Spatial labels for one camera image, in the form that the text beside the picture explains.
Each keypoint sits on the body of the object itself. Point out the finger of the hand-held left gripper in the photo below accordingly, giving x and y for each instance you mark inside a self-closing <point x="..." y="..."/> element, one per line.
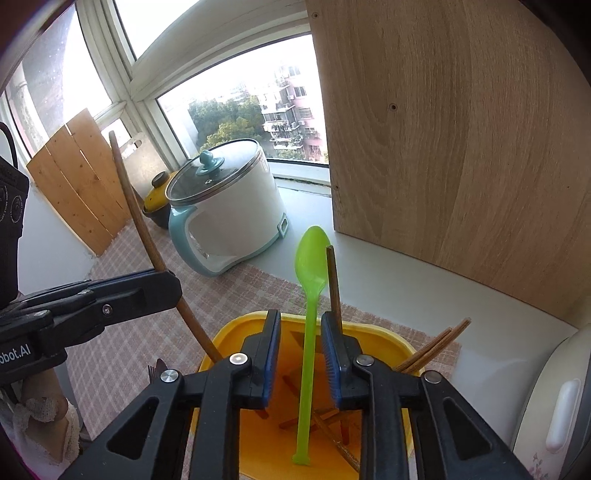
<point x="138" y="295"/>
<point x="129" y="276"/>

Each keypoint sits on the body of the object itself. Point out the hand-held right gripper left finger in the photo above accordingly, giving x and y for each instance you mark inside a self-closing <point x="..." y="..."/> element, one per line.
<point x="272" y="360"/>

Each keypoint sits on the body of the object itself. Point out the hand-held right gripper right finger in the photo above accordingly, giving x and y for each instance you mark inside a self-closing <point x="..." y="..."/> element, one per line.
<point x="330" y="360"/>

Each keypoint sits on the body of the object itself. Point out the green plastic spoon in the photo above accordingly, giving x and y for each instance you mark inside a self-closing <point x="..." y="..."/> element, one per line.
<point x="307" y="369"/>

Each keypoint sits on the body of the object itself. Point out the brown red-tipped chopstick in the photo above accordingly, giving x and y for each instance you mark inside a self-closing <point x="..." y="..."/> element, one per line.
<point x="134" y="207"/>

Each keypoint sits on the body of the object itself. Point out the yellow plastic bin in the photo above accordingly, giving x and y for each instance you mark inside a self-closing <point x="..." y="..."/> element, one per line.
<point x="263" y="443"/>

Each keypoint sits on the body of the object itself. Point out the pile of wooden chopsticks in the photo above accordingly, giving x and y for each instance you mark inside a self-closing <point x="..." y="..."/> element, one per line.
<point x="434" y="348"/>

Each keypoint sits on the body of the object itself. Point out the person's left forearm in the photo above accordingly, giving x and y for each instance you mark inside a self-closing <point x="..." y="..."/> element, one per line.
<point x="41" y="415"/>

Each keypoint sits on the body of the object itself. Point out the pink checkered cloth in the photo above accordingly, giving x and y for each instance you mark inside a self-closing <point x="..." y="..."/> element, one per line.
<point x="258" y="286"/>

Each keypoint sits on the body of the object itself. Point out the pine plank board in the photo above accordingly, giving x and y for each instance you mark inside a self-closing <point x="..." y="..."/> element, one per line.
<point x="74" y="184"/>

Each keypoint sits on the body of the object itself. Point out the metal fork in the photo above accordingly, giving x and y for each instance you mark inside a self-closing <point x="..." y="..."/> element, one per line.
<point x="155" y="370"/>

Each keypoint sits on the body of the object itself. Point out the yellow-lidded clay pot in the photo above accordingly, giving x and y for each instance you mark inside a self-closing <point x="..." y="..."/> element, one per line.
<point x="157" y="198"/>

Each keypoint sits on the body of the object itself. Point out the small wooden cutting board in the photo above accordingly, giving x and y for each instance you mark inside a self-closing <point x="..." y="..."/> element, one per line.
<point x="145" y="161"/>

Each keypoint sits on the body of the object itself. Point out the white teal electric pot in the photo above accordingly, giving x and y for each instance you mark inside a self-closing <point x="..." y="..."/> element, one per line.
<point x="235" y="217"/>

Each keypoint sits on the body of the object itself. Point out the floral white rice cooker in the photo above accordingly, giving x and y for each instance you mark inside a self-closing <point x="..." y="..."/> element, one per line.
<point x="554" y="406"/>

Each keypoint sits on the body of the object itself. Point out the large oak board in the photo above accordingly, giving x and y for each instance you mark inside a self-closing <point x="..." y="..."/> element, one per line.
<point x="461" y="138"/>

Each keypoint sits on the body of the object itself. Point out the white window frame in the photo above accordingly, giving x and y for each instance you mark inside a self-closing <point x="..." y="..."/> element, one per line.
<point x="138" y="78"/>

